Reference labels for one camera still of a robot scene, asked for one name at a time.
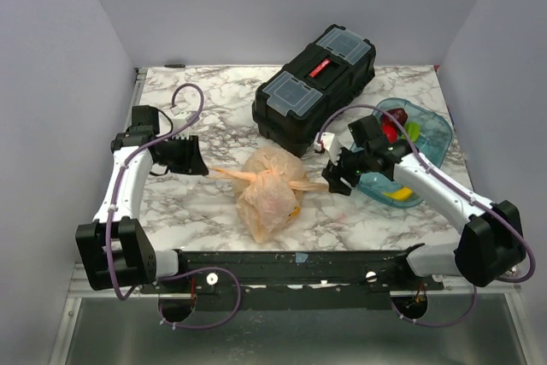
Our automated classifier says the purple cable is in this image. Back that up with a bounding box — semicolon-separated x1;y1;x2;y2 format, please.
318;103;537;284
104;84;204;301

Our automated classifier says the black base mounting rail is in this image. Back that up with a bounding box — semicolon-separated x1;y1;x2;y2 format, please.
148;250;443;311

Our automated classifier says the yellow fake banana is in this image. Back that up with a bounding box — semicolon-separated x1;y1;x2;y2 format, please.
383;187;414;202

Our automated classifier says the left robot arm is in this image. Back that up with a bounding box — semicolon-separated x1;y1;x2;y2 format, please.
75;105;209;292

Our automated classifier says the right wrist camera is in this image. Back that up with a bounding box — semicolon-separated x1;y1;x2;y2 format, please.
314;132;344;165

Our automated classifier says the green fake starfruit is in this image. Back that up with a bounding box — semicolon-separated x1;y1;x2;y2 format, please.
404;121;421;143

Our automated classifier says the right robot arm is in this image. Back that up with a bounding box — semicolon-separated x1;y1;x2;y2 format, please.
315;115;526;290

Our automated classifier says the blue transparent fruit tray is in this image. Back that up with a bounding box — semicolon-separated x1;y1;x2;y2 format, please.
356;97;453;209

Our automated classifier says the dark red fake plum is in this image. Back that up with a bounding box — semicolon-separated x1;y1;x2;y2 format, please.
380;108;408;126

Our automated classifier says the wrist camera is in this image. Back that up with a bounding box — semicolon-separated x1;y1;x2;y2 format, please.
314;132;344;165
168;104;203;138

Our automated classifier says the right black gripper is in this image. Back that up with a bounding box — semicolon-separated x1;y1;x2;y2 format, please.
321;142;371;197

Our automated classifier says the red fake apple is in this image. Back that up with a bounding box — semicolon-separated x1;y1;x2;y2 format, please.
381;124;398;144

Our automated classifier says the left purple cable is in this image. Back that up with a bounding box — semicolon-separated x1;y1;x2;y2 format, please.
104;84;204;301

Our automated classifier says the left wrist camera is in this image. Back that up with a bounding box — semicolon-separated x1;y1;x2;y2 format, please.
168;104;203;138

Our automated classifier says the peach plastic bag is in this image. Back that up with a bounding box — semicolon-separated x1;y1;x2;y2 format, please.
209;146;328;244

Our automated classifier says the black plastic toolbox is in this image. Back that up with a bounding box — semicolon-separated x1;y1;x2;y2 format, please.
251;24;376;157

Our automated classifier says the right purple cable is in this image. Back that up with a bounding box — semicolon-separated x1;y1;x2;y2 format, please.
318;103;537;284

